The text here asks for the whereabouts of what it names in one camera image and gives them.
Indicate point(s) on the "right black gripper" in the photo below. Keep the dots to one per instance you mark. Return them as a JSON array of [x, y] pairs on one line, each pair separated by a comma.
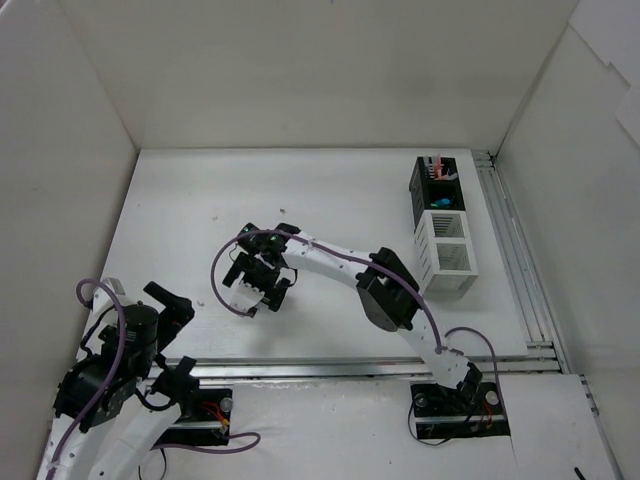
[[261, 279]]

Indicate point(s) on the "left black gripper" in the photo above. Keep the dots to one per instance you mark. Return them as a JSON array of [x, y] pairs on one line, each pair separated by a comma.
[[176, 310]]

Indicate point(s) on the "pink thin highlighter pen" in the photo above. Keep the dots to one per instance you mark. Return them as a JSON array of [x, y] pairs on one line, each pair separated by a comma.
[[438, 168]]

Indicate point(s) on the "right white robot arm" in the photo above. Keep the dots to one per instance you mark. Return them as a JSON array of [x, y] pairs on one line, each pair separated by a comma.
[[386, 290]]

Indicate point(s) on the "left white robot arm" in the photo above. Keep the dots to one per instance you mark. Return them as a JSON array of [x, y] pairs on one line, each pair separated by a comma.
[[113, 405]]

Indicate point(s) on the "white slotted pen holder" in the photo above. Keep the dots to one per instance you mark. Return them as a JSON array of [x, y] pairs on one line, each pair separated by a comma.
[[447, 266]]

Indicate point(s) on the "black slotted pen holder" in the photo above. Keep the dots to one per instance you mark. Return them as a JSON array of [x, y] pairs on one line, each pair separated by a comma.
[[424, 189]]

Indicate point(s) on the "black pen on floor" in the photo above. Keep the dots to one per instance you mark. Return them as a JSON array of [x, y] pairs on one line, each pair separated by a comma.
[[580, 475]]

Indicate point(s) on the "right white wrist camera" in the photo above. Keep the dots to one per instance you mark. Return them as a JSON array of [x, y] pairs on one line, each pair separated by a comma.
[[245, 299]]

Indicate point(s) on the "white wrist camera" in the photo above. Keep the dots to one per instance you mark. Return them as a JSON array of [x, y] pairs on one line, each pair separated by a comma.
[[245, 299], [103, 300]]

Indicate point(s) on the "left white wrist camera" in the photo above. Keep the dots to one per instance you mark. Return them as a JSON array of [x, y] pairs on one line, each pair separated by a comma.
[[103, 300]]

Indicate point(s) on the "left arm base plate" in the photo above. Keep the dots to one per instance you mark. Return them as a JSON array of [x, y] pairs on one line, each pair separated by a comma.
[[206, 425]]

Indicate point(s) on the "aluminium front rail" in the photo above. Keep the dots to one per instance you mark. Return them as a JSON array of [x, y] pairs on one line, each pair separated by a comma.
[[357, 370]]

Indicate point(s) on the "aluminium rail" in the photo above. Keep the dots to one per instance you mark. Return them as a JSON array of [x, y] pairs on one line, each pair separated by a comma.
[[357, 370], [546, 351]]

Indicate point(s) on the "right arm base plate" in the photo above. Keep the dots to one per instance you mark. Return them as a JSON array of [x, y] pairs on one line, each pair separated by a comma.
[[436, 417]]

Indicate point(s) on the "aluminium right rail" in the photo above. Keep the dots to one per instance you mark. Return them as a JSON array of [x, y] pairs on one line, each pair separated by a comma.
[[546, 351]]

